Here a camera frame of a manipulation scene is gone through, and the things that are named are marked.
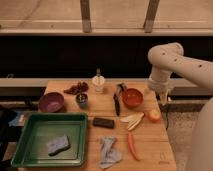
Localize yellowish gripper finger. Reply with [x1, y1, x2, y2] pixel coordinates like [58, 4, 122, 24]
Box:
[159, 93, 167, 105]

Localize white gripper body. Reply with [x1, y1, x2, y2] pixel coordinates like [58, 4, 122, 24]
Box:
[148, 78, 173, 94]

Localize black eraser block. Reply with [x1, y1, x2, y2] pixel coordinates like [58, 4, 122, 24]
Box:
[93, 117, 115, 129]

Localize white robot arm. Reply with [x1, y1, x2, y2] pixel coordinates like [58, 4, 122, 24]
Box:
[148, 43, 213, 171]

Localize red bowl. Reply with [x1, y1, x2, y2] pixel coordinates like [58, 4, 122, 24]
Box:
[122, 88, 143, 108]

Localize purple bowl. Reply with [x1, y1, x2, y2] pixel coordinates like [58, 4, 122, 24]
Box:
[38, 92, 64, 112]

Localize small apple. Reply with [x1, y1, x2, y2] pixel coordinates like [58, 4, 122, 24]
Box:
[148, 109, 161, 122]

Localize sliced banana pieces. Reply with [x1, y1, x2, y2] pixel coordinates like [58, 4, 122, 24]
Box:
[120, 113, 145, 131]

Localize orange carrot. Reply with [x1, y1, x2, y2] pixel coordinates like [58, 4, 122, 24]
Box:
[127, 132, 140, 161]

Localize clear glass bottle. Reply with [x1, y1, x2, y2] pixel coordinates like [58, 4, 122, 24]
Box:
[92, 68, 105, 93]

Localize crumpled grey-blue cloth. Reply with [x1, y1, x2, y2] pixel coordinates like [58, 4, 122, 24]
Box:
[99, 136, 122, 169]

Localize small dark cup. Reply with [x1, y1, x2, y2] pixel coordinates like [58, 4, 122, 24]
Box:
[76, 93, 88, 109]

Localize dark red dried chili bunch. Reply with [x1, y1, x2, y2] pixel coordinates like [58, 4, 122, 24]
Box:
[64, 82, 89, 95]

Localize green plastic tray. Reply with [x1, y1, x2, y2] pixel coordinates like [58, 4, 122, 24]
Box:
[11, 113, 88, 168]

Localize black handled knife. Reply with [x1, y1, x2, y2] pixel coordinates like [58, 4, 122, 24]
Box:
[113, 83, 126, 116]

